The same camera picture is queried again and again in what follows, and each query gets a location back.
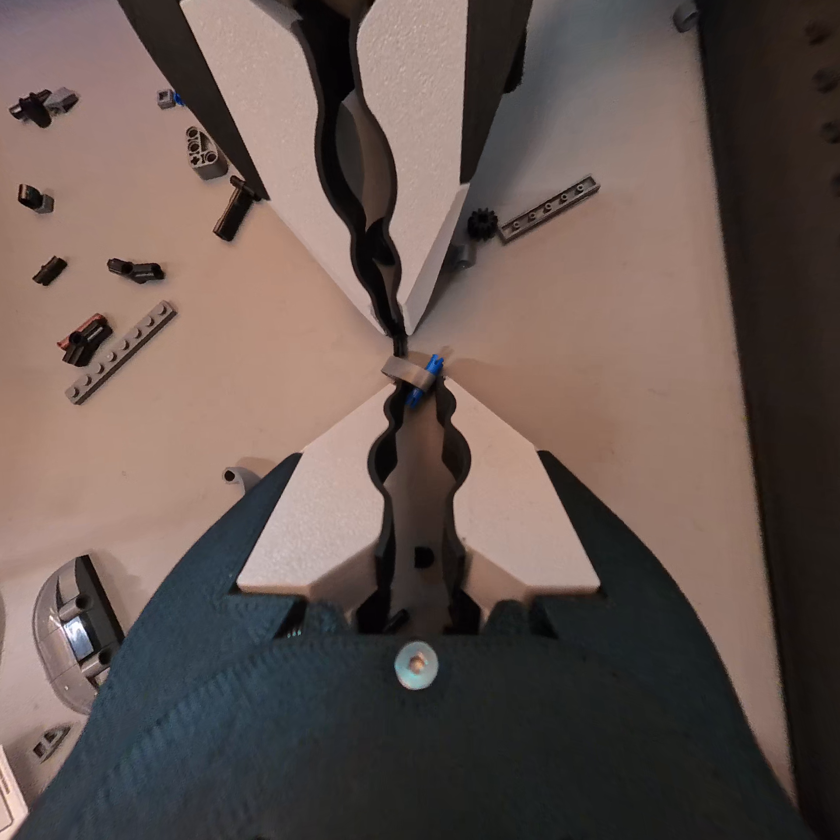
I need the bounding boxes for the grey long lego plate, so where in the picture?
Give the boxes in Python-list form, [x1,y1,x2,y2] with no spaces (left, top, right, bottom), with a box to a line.
[64,300,179,406]
[498,174,602,245]

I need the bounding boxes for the black lego cross connector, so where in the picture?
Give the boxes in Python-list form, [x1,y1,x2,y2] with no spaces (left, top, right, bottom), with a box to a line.
[62,322,114,367]

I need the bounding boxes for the black lego axle pin connector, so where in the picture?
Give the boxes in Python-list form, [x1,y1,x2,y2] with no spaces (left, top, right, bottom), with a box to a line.
[213,175,254,243]

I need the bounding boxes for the dark red lego piece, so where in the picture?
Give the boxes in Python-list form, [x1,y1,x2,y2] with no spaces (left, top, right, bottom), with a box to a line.
[57,312,107,346]

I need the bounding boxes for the small grey wedge lego piece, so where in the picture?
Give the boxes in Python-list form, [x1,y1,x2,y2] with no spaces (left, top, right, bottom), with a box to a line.
[32,724,72,763]

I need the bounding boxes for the black cross axle connector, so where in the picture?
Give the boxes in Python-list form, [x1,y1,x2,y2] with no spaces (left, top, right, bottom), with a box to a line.
[10,90,53,129]

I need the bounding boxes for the dark side panel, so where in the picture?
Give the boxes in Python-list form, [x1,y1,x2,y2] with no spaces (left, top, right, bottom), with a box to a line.
[696,0,840,840]

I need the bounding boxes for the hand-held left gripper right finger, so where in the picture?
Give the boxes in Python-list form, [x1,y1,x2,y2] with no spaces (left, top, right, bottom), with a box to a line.
[433,378,601,632]

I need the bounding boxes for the grey thin lego liftarm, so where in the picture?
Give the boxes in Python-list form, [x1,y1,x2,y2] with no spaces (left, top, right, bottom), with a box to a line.
[381,354,439,395]

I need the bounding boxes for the white box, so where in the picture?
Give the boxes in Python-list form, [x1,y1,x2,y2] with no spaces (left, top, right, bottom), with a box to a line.
[0,743,31,832]

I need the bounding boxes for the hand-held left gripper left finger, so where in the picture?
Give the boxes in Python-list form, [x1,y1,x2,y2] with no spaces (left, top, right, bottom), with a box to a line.
[236,384,403,634]

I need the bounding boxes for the grey triangular liftarm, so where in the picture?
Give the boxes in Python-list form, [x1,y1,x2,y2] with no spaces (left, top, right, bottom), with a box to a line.
[185,125,228,182]

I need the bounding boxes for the black angled lego connector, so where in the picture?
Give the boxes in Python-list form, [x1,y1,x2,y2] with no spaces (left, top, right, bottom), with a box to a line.
[106,257,165,285]

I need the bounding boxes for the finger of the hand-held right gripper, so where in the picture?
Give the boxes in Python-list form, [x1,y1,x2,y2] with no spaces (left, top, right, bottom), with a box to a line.
[180,0,403,337]
[353,0,471,336]

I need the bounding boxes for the large grey curved lego panel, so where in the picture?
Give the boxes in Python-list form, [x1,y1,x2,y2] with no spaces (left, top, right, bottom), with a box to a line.
[32,554,126,717]

